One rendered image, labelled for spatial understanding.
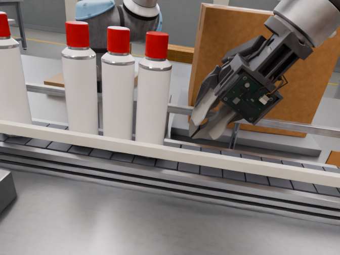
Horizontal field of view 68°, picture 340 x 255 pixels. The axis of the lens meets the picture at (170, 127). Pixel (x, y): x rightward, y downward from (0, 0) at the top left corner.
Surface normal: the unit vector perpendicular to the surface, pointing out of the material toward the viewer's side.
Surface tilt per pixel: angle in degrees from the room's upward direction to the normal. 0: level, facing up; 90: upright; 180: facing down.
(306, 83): 90
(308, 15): 81
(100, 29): 90
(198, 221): 0
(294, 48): 90
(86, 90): 90
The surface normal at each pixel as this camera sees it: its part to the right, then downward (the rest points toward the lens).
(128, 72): 0.75, 0.38
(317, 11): -0.21, 0.39
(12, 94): 0.55, 0.44
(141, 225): 0.11, -0.87
